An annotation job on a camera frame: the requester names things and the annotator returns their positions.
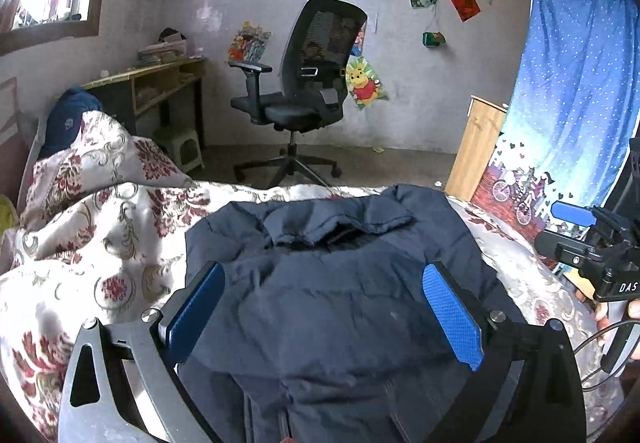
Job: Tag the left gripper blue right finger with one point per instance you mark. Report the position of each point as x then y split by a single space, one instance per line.
524 378

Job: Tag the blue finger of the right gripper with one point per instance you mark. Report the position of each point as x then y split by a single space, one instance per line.
573 218
564 249

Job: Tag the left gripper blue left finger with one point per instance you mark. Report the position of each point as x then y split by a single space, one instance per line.
110 362

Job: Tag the navy blue puffer jacket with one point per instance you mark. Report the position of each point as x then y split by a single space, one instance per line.
323 333

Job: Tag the person's right hand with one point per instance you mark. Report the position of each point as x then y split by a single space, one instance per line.
602 312

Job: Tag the blue starry curtain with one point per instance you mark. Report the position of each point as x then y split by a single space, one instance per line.
574 107

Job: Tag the light wooden cabinet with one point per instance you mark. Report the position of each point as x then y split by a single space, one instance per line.
485 121

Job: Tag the floral white red bedspread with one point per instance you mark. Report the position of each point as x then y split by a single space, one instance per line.
117 252

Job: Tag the green hanging pouch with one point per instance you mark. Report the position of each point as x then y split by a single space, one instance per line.
433 39

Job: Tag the Winnie the Pooh poster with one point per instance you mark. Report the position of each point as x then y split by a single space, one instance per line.
363 83

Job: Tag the floral pillow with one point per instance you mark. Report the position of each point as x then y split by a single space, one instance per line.
104 154

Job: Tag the colourful cartoon poster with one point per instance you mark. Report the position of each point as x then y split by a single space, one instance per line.
357 47

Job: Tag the small grey plastic stool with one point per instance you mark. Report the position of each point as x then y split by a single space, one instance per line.
181 146

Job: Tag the black mesh office chair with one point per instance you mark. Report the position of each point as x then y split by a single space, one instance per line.
313 87

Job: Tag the cartoon poster behind armrest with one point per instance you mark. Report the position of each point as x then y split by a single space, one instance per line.
249 43

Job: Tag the red paper on wall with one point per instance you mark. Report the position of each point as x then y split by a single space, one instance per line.
466 9

